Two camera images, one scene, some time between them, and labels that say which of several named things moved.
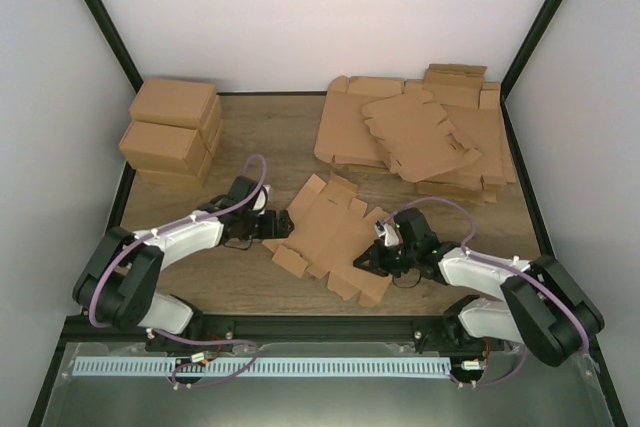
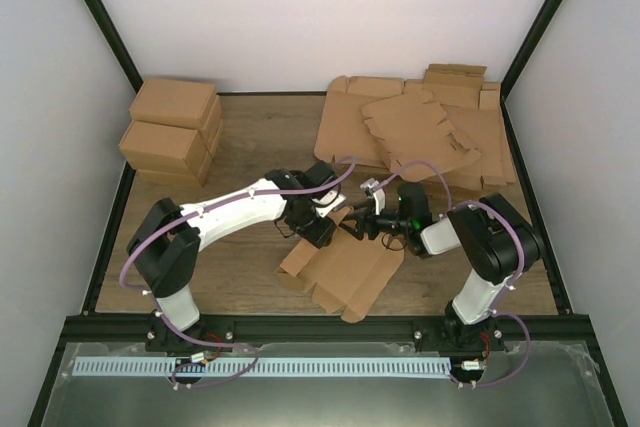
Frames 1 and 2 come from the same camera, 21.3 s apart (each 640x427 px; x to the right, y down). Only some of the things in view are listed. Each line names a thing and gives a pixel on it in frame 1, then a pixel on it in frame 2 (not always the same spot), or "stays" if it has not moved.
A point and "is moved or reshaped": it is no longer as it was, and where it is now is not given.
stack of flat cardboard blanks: x=444 y=133 stays
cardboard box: x=177 y=103 stays
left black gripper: x=270 y=230 to x=317 y=236
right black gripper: x=377 y=262 to x=362 y=224
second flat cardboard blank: x=417 y=144 stays
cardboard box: x=331 y=232 is moved or reshaped
